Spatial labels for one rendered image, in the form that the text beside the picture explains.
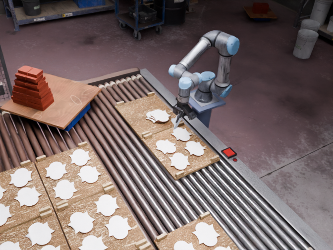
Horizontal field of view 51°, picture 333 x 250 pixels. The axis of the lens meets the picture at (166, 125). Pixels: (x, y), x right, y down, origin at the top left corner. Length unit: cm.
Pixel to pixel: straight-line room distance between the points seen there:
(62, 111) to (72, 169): 47
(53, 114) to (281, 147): 248
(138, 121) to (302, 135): 226
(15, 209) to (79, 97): 93
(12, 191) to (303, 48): 465
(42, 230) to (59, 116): 81
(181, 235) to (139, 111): 106
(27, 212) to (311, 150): 299
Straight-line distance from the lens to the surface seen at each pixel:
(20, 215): 204
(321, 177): 379
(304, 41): 568
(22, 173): 222
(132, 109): 259
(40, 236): 191
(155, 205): 199
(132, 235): 186
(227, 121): 409
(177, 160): 219
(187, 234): 188
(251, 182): 220
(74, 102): 252
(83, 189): 207
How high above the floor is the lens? 250
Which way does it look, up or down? 40 degrees down
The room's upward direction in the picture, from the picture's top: 4 degrees clockwise
